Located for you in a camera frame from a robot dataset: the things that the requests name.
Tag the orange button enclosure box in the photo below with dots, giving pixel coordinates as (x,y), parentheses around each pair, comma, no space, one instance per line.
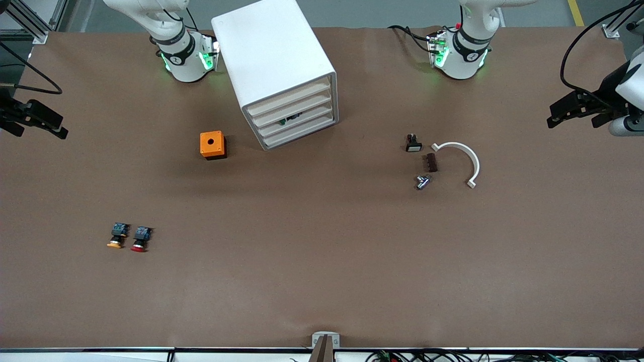
(217,147)

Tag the aluminium frame post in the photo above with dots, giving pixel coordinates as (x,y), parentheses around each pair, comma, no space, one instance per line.
(621,20)
(30,25)

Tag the brown table mat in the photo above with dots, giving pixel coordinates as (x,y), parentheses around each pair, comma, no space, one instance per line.
(322,261)

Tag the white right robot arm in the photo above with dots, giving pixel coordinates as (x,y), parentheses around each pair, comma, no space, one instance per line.
(186,60)

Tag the green mushroom push button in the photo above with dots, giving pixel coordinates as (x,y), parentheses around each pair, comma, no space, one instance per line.
(290,120)

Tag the white table edge rail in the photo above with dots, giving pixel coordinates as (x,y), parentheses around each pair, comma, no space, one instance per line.
(100,356)

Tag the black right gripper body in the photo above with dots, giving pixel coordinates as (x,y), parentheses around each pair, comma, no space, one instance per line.
(11,112)

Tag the brown terminal block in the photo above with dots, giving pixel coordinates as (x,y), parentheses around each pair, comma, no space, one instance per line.
(429,163)

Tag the yellow mushroom push button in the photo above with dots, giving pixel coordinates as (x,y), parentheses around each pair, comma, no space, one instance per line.
(116,236)

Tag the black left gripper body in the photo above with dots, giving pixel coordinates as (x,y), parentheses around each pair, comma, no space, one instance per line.
(605,93)

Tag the white drawer cabinet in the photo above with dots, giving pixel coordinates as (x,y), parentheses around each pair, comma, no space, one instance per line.
(271,50)

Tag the red mushroom push button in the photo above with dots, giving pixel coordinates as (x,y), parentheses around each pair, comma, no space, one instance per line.
(141,240)

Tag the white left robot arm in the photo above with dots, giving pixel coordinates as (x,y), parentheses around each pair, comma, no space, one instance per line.
(463,55)

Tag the white curved plastic bracket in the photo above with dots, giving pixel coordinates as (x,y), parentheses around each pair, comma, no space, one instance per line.
(465,150)

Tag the black square indicator switch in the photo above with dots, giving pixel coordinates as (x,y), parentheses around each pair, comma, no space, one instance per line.
(413,145)

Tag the white plastic drawer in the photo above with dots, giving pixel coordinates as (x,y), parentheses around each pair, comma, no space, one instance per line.
(297,134)
(314,118)
(292,110)
(289,99)

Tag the small silver blue connector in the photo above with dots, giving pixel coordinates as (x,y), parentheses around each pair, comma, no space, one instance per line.
(422,182)

